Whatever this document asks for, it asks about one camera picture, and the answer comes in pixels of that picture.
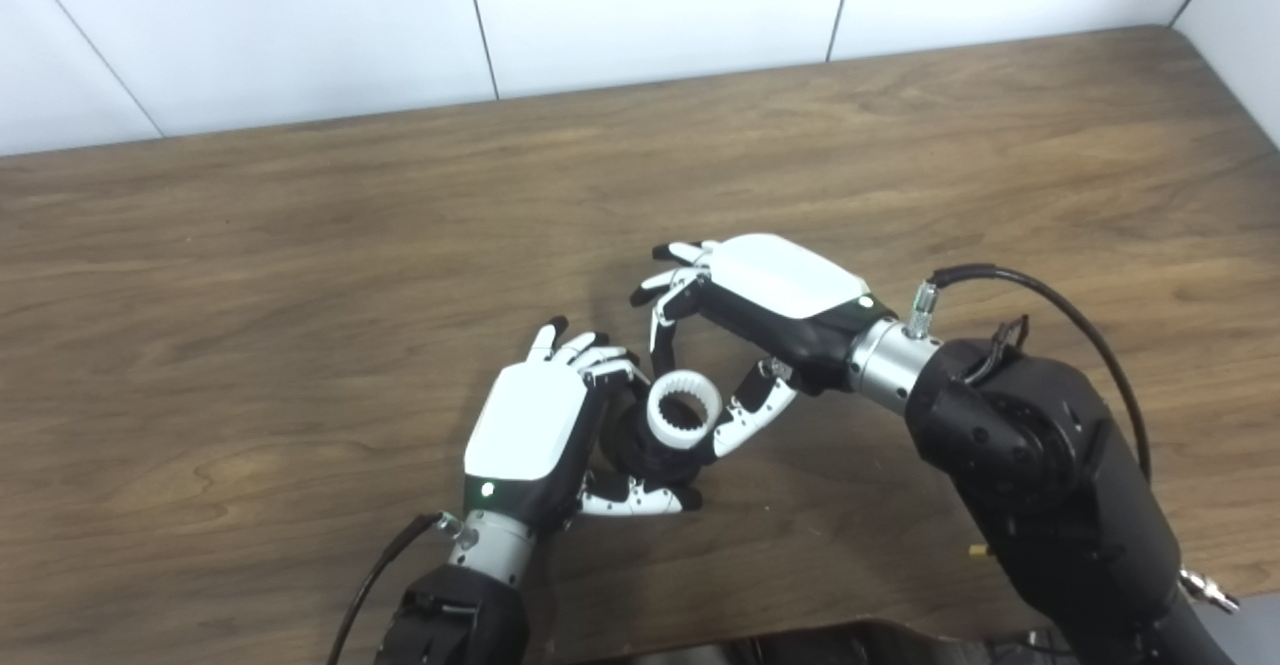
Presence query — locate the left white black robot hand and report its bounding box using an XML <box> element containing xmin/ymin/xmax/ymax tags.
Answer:
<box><xmin>463</xmin><ymin>317</ymin><xmax>704</xmax><ymax>537</ymax></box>

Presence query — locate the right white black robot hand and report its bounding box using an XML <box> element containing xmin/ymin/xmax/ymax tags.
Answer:
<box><xmin>630</xmin><ymin>234</ymin><xmax>882</xmax><ymax>459</ymax></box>

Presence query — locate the round black part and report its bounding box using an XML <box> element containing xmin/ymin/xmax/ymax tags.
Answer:
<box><xmin>600</xmin><ymin>393</ymin><xmax>717</xmax><ymax>487</ymax></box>

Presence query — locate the white ring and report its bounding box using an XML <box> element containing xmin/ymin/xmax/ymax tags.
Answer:
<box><xmin>647</xmin><ymin>369</ymin><xmax>724</xmax><ymax>451</ymax></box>

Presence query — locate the black robot torso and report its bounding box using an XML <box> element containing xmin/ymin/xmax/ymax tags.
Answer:
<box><xmin>580</xmin><ymin>620</ymin><xmax>1063</xmax><ymax>665</ymax></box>

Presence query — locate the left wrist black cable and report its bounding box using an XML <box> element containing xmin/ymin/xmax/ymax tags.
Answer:
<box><xmin>326</xmin><ymin>512</ymin><xmax>463</xmax><ymax>665</ymax></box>

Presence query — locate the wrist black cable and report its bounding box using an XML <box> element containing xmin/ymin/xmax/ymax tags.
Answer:
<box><xmin>905</xmin><ymin>263</ymin><xmax>1154</xmax><ymax>486</ymax></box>
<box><xmin>326</xmin><ymin>512</ymin><xmax>463</xmax><ymax>665</ymax></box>

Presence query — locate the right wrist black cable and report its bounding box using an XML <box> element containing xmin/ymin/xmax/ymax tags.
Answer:
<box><xmin>905</xmin><ymin>263</ymin><xmax>1154</xmax><ymax>486</ymax></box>

